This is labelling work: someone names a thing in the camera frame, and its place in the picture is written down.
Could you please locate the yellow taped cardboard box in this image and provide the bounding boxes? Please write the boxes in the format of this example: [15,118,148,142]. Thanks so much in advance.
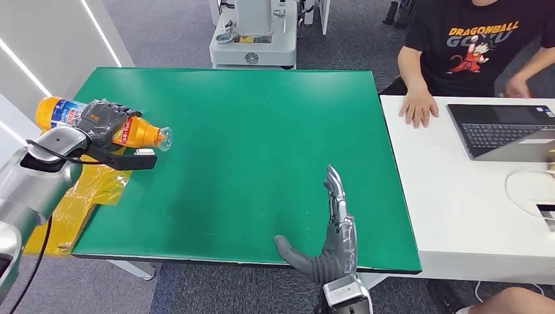
[24,145,134,256]

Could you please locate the person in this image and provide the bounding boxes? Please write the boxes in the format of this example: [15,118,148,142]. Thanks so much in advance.
[397,0,555,130]

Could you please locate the dark grey laptop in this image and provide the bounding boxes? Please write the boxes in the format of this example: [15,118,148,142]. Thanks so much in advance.
[446,103,555,164]

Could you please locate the white desk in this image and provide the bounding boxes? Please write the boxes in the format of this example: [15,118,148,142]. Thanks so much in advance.
[380,95,555,286]

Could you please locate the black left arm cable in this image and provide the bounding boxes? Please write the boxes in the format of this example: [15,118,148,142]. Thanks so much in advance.
[7,138,118,314]

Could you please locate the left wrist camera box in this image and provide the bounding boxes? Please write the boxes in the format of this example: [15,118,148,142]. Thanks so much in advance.
[113,148,158,171]

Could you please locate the white table leg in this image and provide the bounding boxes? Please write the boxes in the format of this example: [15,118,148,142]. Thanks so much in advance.
[107,259,156,281]

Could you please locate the person's right hand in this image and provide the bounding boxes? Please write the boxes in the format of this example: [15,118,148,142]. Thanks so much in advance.
[398,88,440,130]

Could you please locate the black chair legs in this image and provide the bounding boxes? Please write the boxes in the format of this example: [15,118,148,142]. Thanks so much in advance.
[382,0,418,30]

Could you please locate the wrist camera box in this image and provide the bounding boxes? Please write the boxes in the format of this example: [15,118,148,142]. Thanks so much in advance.
[113,148,158,171]
[322,274,374,314]

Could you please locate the orange detergent bottle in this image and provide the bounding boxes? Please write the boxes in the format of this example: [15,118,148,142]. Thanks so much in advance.
[35,96,173,152]

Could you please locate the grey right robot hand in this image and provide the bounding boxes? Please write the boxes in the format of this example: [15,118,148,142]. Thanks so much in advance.
[274,164,359,285]

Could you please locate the person's bare knee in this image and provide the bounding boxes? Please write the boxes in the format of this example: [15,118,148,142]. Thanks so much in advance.
[457,287,555,314]

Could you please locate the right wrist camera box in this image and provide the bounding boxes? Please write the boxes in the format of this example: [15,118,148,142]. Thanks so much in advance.
[322,274,374,314]

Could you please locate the green table board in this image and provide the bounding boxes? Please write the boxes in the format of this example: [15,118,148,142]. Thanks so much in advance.
[70,66,423,275]

